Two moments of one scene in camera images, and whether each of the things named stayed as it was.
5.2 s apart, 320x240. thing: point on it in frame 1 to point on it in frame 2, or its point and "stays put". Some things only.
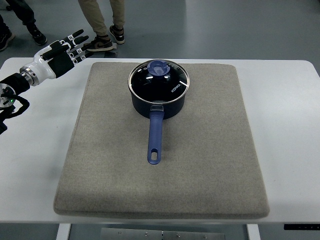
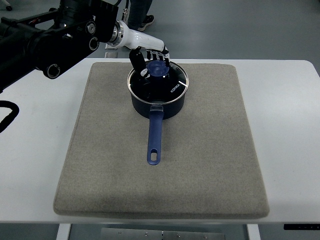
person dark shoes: (22, 10) to (137, 17)
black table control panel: (302, 226) stays put
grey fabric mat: (208, 168) stays put
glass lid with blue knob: (158, 81) stays put
